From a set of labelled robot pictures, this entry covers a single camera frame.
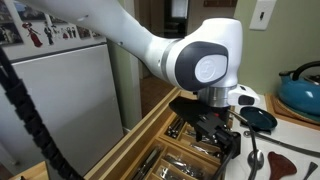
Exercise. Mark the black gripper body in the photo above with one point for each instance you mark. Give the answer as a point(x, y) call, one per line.
point(216, 130)

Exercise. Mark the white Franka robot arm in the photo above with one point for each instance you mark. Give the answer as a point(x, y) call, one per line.
point(133, 36)

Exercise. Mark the silver fork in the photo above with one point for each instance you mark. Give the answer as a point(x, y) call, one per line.
point(206, 150)

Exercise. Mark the silver spoon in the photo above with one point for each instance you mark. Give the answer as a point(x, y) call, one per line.
point(256, 159)

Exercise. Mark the red spoon rest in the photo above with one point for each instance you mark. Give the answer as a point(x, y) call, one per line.
point(281, 165)

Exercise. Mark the light wooden drawer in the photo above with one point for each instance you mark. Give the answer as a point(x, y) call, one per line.
point(133, 143)

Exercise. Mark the wooden cutlery tray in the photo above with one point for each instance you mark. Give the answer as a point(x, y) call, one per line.
point(160, 156)
point(187, 131)

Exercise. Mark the silver table knife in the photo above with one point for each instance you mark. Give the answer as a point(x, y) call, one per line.
point(180, 128)
point(148, 163)
point(173, 128)

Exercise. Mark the black bowl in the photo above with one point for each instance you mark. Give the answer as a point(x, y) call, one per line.
point(260, 118)

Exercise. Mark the silver cutlery piece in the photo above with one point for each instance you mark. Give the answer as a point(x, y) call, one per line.
point(185, 166)
point(170, 173)

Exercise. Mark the wooden trivet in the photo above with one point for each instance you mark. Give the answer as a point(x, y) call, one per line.
point(276, 110)

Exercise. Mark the long slender utensil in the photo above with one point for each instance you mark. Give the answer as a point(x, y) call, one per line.
point(286, 145)

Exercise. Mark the blue kettle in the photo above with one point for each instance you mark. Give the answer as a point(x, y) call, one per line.
point(300, 96)

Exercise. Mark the black utensil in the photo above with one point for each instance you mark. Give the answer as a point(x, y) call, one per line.
point(310, 170)

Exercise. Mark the white refrigerator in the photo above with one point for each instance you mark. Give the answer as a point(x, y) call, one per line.
point(66, 100)

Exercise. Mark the dark suited man magnet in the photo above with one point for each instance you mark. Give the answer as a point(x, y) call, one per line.
point(49, 33)

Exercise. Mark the red lady fridge magnet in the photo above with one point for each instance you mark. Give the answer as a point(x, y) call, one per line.
point(33, 36)

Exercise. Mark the fridge photo print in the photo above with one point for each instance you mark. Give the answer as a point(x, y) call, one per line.
point(10, 33)
point(30, 11)

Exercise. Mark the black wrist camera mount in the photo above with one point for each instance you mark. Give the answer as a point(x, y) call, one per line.
point(186, 108)

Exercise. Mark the white light switch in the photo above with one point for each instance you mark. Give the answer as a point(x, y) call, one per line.
point(263, 15)

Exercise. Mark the wooden coat hook rail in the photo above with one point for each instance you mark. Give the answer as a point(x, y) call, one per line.
point(220, 2)

